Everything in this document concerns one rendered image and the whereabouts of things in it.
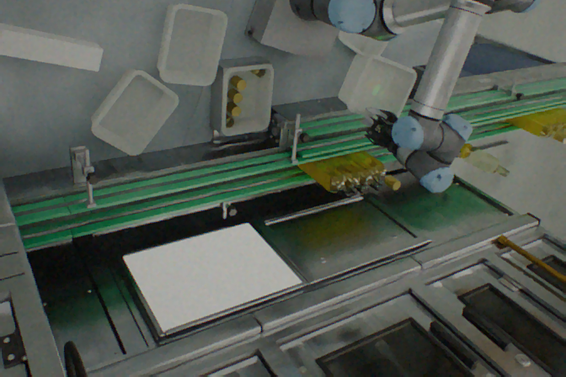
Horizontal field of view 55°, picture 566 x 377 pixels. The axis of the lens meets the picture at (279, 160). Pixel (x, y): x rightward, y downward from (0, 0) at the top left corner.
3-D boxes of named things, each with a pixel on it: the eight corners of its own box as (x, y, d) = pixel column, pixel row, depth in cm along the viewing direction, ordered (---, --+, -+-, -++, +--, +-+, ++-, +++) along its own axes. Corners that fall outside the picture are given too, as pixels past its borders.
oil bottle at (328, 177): (296, 166, 188) (333, 196, 172) (298, 151, 185) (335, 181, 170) (310, 163, 191) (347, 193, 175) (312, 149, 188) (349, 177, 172)
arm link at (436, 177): (462, 170, 137) (445, 196, 141) (434, 146, 144) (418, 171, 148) (443, 168, 132) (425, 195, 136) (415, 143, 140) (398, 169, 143)
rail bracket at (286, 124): (277, 153, 180) (298, 170, 171) (282, 106, 172) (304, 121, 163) (285, 151, 181) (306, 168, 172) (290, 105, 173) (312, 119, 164)
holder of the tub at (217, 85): (210, 140, 180) (220, 150, 174) (212, 60, 167) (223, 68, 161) (254, 132, 188) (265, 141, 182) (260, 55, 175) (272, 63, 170)
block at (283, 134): (267, 140, 184) (278, 148, 179) (269, 114, 180) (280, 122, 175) (276, 138, 186) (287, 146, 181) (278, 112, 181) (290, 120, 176)
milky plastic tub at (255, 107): (210, 126, 177) (221, 137, 170) (212, 60, 166) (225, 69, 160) (256, 119, 185) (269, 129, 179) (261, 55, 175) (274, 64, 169)
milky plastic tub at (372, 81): (351, 44, 156) (371, 52, 150) (399, 63, 170) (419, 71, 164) (328, 99, 160) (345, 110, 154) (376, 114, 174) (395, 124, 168)
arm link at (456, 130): (454, 125, 127) (429, 163, 131) (481, 130, 134) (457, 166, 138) (432, 108, 132) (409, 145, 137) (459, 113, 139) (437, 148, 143)
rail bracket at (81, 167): (66, 177, 155) (87, 218, 138) (60, 124, 147) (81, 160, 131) (83, 173, 157) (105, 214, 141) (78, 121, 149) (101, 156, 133)
